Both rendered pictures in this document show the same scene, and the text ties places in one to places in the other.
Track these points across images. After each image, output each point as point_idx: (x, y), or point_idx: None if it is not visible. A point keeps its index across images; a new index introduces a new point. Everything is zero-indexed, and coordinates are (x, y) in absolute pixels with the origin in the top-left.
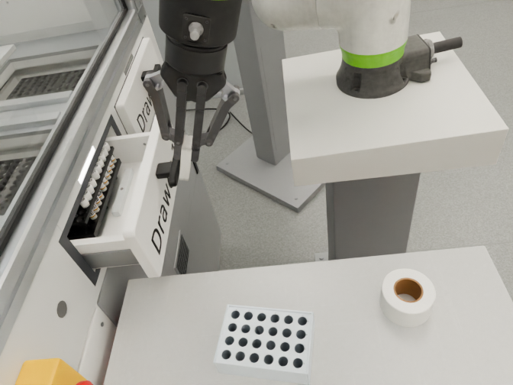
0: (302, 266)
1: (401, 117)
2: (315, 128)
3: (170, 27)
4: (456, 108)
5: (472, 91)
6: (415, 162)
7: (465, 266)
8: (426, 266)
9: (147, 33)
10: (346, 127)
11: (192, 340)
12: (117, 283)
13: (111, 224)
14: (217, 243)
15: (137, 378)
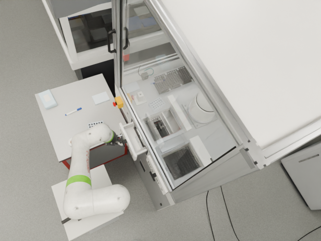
0: (95, 145)
1: None
2: (100, 177)
3: None
4: (63, 192)
5: (58, 202)
6: None
7: (62, 155)
8: (70, 152)
9: (170, 197)
10: (92, 179)
11: (110, 125)
12: None
13: (135, 134)
14: (153, 201)
15: (116, 117)
